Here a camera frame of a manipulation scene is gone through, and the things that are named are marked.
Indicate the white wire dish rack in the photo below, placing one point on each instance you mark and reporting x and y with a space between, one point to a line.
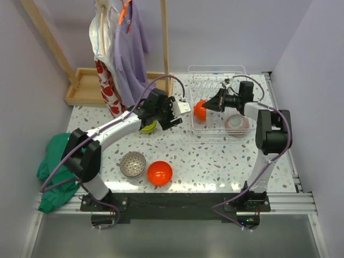
204 83

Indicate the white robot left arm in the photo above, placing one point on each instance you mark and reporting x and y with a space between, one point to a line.
83 153

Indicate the wooden clothes hanger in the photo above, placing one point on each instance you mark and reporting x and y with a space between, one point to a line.
102 7

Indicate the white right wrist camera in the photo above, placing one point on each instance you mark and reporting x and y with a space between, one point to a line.
227 84

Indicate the wooden clothes rack stand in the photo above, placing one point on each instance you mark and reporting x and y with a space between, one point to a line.
84 89

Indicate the aluminium rail frame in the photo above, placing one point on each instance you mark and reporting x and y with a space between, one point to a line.
184 176

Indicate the lower lime green bowl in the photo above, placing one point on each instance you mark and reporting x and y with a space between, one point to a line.
147 129

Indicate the upper lime green bowl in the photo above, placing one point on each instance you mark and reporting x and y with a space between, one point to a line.
153 124

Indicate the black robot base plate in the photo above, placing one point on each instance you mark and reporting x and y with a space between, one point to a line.
189 206

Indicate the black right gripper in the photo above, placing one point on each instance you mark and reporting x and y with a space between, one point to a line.
215 103

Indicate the lilac purple shirt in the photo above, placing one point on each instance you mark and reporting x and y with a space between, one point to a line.
129 58

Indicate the brown patterned ceramic bowl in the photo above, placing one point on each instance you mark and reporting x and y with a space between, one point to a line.
133 164

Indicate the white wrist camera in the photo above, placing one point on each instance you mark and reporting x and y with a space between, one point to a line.
227 84
180 108

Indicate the green sweatshirt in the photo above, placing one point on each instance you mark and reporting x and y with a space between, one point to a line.
62 185

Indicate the lime green bowl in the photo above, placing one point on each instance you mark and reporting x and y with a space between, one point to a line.
153 124
147 129

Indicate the red floral white garment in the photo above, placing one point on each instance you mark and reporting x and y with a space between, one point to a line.
105 65

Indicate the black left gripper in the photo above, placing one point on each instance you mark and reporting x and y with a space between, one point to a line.
166 114

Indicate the orange bowl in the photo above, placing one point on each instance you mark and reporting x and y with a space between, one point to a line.
159 173
199 112

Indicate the pink white ceramic bowl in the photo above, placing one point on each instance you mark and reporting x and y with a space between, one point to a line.
237 125

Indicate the orange clothes hanger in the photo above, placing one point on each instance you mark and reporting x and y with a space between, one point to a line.
126 15

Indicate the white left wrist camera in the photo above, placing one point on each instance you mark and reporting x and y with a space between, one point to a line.
180 108

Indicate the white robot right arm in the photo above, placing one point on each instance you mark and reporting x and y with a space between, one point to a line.
273 135

